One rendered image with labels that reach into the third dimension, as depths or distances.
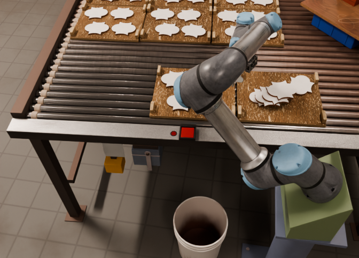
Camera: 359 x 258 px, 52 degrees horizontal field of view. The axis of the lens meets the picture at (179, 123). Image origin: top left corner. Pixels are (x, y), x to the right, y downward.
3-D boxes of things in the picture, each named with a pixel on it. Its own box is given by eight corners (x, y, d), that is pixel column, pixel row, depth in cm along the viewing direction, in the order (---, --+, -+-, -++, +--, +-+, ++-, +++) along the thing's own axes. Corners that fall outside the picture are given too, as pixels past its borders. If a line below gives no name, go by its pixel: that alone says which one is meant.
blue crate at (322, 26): (385, 31, 220) (392, 16, 212) (350, 50, 209) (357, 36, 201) (343, 7, 237) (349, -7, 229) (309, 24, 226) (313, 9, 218)
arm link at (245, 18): (233, 20, 152) (238, 9, 158) (233, 42, 161) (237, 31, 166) (252, 22, 150) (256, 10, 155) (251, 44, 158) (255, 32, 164)
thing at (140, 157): (161, 172, 188) (158, 151, 174) (133, 170, 189) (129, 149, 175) (163, 154, 195) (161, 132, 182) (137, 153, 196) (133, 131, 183)
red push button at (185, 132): (193, 139, 171) (193, 137, 170) (180, 139, 171) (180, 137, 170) (194, 129, 175) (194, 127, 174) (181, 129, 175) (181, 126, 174)
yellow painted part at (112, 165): (123, 173, 195) (116, 146, 177) (106, 172, 195) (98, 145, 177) (125, 161, 200) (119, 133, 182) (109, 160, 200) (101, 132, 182)
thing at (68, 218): (82, 222, 244) (43, 143, 179) (64, 221, 245) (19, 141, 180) (86, 205, 252) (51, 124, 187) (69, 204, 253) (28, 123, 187)
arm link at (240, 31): (245, 33, 142) (251, 17, 149) (223, 46, 150) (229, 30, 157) (257, 48, 145) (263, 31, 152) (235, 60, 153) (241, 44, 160)
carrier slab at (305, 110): (325, 127, 173) (326, 125, 172) (236, 121, 177) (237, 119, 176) (315, 76, 196) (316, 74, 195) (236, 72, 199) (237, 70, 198)
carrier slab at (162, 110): (234, 122, 177) (235, 119, 175) (149, 117, 180) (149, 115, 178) (234, 72, 199) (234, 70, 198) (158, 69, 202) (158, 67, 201)
